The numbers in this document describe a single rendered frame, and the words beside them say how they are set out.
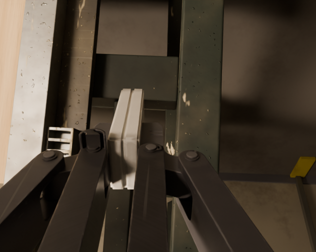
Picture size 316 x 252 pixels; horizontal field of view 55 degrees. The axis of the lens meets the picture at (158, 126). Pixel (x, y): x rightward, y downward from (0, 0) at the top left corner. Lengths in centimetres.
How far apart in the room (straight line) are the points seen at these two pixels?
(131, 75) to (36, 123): 17
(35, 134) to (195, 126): 23
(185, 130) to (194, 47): 12
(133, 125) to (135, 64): 38
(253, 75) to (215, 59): 160
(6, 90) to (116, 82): 17
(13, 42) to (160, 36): 135
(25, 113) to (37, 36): 12
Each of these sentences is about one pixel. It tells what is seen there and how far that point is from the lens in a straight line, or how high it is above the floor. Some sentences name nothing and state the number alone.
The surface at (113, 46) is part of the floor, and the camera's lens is 191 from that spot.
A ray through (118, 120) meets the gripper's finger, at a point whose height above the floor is 140.
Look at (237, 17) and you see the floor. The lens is 178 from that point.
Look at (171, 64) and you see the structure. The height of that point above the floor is 109.
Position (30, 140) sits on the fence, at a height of 126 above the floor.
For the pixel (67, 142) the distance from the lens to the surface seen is 46.
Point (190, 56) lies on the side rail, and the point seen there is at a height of 115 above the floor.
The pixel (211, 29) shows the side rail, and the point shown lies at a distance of 46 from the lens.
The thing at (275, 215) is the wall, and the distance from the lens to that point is 286.
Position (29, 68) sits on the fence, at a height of 117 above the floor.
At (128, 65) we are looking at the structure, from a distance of 53.
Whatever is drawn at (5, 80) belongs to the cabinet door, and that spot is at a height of 117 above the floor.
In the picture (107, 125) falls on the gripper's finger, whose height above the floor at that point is 140.
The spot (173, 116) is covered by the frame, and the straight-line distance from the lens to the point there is 108.
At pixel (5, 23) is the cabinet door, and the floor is 109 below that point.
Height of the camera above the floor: 151
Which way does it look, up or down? 39 degrees down
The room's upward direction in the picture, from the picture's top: 175 degrees counter-clockwise
